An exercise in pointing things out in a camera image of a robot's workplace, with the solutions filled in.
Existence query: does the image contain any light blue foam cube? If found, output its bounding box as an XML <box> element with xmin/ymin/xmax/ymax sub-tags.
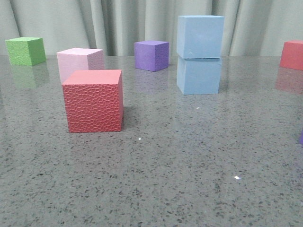
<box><xmin>177</xmin><ymin>15</ymin><xmax>225</xmax><ymax>59</ymax></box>
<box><xmin>177</xmin><ymin>56</ymin><xmax>222</xmax><ymax>95</ymax></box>

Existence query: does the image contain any purple foam cube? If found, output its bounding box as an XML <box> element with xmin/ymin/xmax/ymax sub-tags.
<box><xmin>134</xmin><ymin>40</ymin><xmax>169</xmax><ymax>71</ymax></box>

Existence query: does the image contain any red textured foam cube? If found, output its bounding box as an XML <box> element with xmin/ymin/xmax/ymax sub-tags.
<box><xmin>62</xmin><ymin>70</ymin><xmax>124</xmax><ymax>133</ymax></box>

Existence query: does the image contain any pink foam cube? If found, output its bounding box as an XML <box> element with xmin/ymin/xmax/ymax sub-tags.
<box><xmin>57</xmin><ymin>48</ymin><xmax>105</xmax><ymax>83</ymax></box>

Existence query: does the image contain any grey-green curtain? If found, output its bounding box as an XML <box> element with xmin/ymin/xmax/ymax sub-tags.
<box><xmin>0</xmin><ymin>0</ymin><xmax>303</xmax><ymax>56</ymax></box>

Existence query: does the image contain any green foam cube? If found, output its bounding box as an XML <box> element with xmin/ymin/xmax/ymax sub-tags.
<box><xmin>5</xmin><ymin>37</ymin><xmax>46</xmax><ymax>66</ymax></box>

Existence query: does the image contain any red foam cube far right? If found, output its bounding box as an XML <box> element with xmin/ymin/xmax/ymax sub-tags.
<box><xmin>280</xmin><ymin>40</ymin><xmax>303</xmax><ymax>70</ymax></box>

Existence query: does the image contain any purple cube at right edge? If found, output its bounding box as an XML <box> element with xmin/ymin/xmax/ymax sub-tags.
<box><xmin>299</xmin><ymin>130</ymin><xmax>303</xmax><ymax>144</ymax></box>

